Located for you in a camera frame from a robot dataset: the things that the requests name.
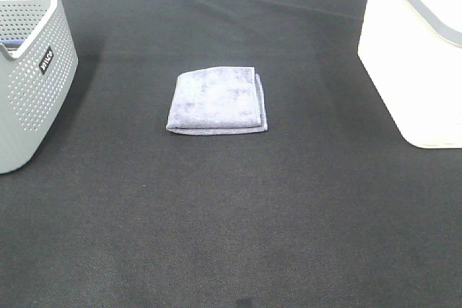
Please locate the lavender towel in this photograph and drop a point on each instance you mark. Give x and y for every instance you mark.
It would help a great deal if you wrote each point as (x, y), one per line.
(222, 100)

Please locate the black table cloth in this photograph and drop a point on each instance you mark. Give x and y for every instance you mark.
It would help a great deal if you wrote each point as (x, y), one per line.
(330, 207)

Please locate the white storage bin grey rim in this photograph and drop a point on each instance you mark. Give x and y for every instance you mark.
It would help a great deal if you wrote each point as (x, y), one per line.
(411, 50)

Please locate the grey perforated laundry basket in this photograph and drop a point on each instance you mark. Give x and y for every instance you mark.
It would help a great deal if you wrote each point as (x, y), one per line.
(35, 79)

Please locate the blue cloth in basket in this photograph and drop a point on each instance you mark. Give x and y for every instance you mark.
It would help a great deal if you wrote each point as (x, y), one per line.
(11, 44)

